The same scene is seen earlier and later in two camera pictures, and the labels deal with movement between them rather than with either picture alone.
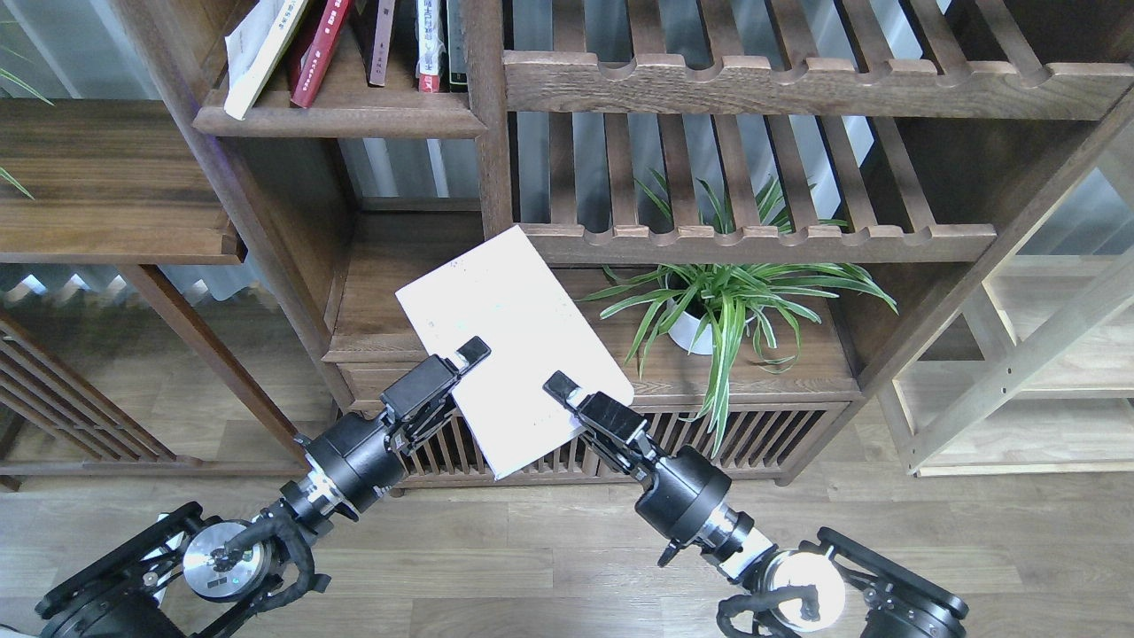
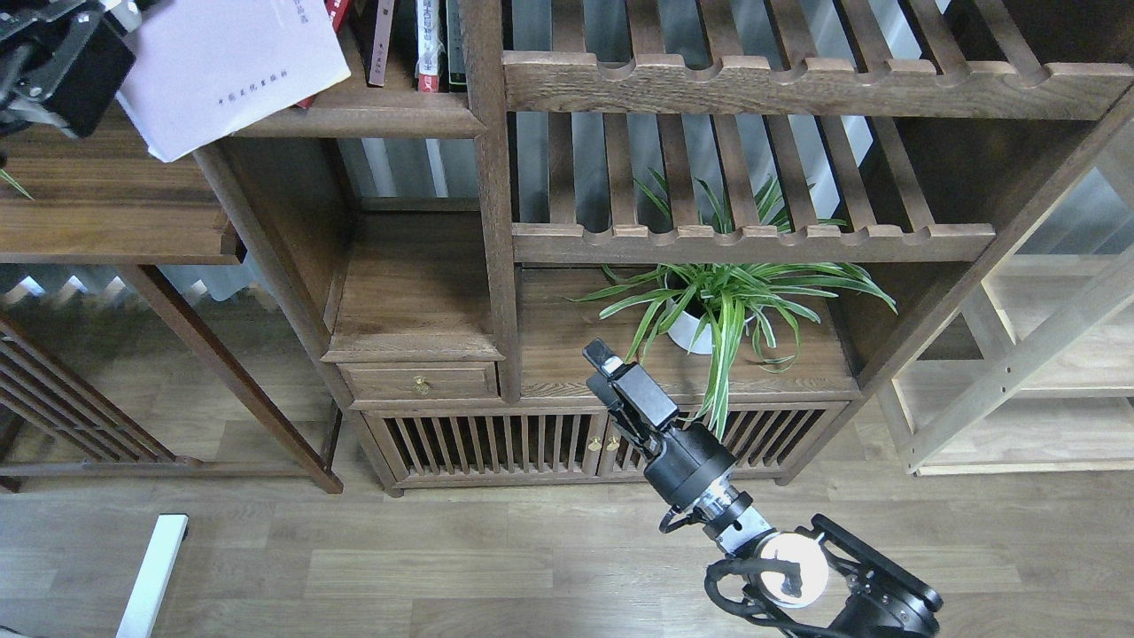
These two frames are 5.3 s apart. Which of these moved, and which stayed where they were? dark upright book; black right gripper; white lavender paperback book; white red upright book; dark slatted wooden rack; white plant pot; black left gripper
Moved: black left gripper; white lavender paperback book; black right gripper
Stayed: dark upright book; dark slatted wooden rack; white plant pot; white red upright book
